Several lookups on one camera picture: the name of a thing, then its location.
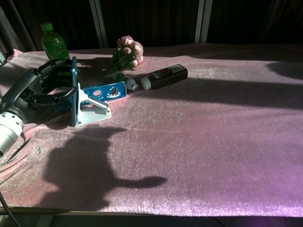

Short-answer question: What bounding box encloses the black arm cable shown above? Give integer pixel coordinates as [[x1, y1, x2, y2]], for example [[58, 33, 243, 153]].
[[0, 191, 23, 227]]

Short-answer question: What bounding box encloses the white triangular support bracket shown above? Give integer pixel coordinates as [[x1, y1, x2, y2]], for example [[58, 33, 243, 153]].
[[75, 88, 112, 126]]

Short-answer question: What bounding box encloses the grey metal frame post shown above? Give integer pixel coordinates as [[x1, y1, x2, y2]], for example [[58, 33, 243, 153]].
[[89, 0, 109, 49], [194, 0, 213, 44]]

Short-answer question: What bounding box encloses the green plastic bottle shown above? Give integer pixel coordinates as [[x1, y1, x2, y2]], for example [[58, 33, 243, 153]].
[[39, 22, 71, 61]]

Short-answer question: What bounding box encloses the dark bottle with white cap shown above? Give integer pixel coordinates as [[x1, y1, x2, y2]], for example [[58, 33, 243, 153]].
[[141, 63, 189, 91]]

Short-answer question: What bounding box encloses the small white green tube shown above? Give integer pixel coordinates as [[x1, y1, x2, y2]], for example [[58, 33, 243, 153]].
[[110, 72, 139, 92]]

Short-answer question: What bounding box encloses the blue cookie box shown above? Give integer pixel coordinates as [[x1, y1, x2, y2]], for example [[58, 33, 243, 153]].
[[53, 80, 129, 112]]

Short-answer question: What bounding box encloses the black smartphone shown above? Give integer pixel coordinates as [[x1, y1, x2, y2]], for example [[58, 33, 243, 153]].
[[70, 56, 81, 127]]

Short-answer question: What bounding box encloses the pink flower bouquet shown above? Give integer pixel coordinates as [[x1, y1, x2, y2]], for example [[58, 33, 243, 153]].
[[103, 35, 144, 79]]

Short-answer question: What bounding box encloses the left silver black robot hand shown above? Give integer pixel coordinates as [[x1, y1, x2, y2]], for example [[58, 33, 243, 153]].
[[0, 59, 78, 124]]

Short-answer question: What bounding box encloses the pink fleece table cloth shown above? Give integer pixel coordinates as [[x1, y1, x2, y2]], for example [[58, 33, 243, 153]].
[[0, 43, 303, 218]]

